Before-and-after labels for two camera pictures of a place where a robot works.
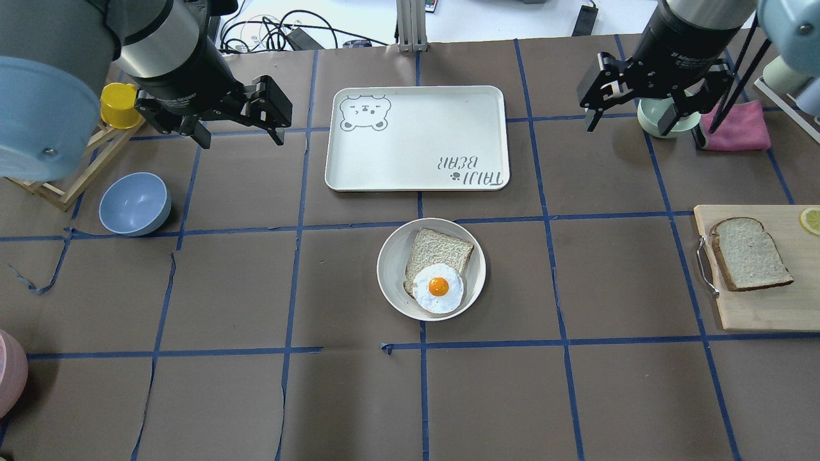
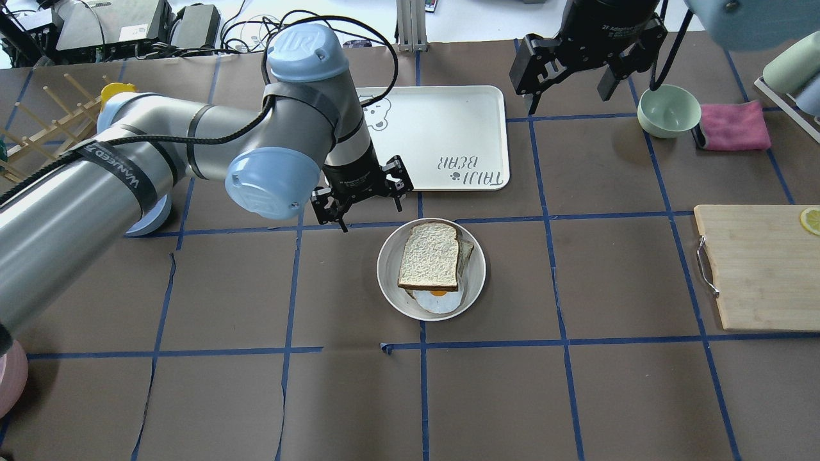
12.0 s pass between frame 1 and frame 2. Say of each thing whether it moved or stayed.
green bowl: stayed
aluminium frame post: stayed
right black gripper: moved
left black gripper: moved
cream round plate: stayed
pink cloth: stayed
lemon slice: stayed
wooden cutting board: stayed
